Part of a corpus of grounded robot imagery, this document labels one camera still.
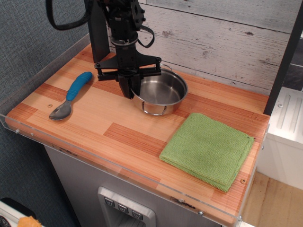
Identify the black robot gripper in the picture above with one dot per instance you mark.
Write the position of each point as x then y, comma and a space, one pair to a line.
128, 63

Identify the stainless steel pot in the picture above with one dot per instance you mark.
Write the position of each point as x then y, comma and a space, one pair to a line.
162, 94

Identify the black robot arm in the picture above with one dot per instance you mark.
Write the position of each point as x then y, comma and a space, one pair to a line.
124, 18

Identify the folded green towel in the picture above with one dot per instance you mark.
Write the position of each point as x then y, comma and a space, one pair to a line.
208, 150

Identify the clear acrylic table guard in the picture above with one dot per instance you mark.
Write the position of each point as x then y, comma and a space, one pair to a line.
108, 131

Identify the grey toy fridge cabinet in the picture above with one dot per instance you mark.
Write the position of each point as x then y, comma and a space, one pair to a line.
81, 181

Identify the silver dispenser button panel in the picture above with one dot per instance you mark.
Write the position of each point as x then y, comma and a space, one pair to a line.
120, 211

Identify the white toy sink unit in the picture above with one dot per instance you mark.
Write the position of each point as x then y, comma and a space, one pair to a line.
281, 156

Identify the orange plush object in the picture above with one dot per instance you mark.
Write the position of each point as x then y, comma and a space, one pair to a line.
28, 222

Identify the blue handled metal spoon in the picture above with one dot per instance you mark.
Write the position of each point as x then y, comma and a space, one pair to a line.
65, 109

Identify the dark grey right post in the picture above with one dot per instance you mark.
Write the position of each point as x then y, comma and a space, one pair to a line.
286, 61

